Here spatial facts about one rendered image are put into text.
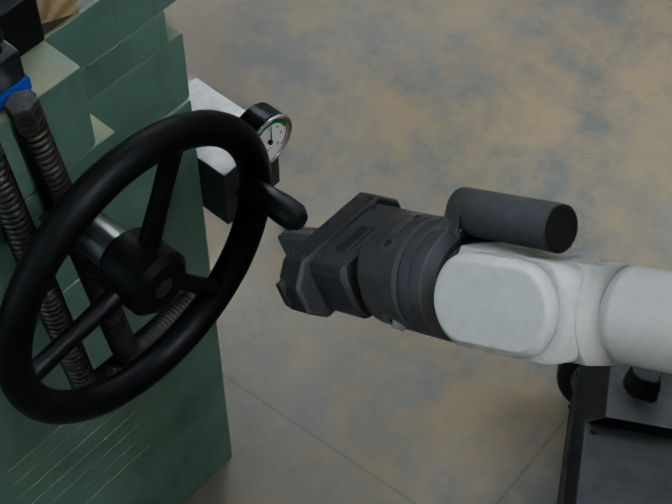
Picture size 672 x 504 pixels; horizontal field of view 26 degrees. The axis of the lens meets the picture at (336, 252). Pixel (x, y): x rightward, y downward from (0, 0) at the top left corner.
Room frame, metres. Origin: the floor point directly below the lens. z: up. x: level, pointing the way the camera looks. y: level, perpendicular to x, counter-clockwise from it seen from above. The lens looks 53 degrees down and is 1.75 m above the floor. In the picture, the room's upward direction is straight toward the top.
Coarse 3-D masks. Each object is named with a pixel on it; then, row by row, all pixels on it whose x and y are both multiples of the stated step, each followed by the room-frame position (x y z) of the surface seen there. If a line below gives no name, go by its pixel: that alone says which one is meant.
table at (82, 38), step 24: (96, 0) 0.90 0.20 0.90; (120, 0) 0.92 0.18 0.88; (144, 0) 0.94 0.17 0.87; (168, 0) 0.96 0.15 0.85; (48, 24) 0.87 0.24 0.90; (72, 24) 0.88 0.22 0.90; (96, 24) 0.89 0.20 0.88; (120, 24) 0.91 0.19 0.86; (72, 48) 0.87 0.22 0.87; (96, 48) 0.89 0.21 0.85; (96, 120) 0.79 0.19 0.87; (96, 144) 0.77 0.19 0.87; (72, 168) 0.74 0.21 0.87; (0, 240) 0.69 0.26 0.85
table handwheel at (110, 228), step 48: (144, 144) 0.69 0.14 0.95; (192, 144) 0.72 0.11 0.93; (240, 144) 0.75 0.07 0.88; (96, 192) 0.65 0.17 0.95; (240, 192) 0.78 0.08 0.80; (48, 240) 0.62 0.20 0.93; (96, 240) 0.70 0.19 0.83; (144, 240) 0.69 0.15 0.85; (240, 240) 0.76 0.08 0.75; (48, 288) 0.61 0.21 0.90; (144, 288) 0.66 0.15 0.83; (192, 288) 0.71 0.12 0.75; (0, 336) 0.59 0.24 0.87; (192, 336) 0.70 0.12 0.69; (0, 384) 0.58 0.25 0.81; (96, 384) 0.64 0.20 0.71; (144, 384) 0.66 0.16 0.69
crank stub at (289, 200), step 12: (252, 180) 0.76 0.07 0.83; (252, 192) 0.75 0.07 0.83; (264, 192) 0.75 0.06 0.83; (276, 192) 0.75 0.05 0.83; (264, 204) 0.74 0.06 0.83; (276, 204) 0.74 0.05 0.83; (288, 204) 0.73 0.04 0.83; (300, 204) 0.74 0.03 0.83; (276, 216) 0.73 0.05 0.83; (288, 216) 0.72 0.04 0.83; (300, 216) 0.73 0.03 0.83; (288, 228) 0.72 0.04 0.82; (300, 228) 0.72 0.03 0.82
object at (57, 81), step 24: (48, 48) 0.78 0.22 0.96; (24, 72) 0.76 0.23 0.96; (48, 72) 0.76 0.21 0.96; (72, 72) 0.76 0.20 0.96; (48, 96) 0.74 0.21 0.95; (72, 96) 0.76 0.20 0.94; (0, 120) 0.71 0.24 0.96; (48, 120) 0.74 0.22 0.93; (72, 120) 0.75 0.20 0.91; (72, 144) 0.75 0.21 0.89; (24, 168) 0.71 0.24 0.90; (24, 192) 0.71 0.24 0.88
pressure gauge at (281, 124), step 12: (252, 108) 0.97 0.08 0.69; (264, 108) 0.97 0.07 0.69; (252, 120) 0.96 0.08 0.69; (264, 120) 0.95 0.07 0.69; (276, 120) 0.96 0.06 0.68; (288, 120) 0.97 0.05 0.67; (264, 132) 0.95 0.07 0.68; (276, 132) 0.96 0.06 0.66; (288, 132) 0.97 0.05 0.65; (264, 144) 0.95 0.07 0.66; (276, 144) 0.96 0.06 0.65; (276, 156) 0.96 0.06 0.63
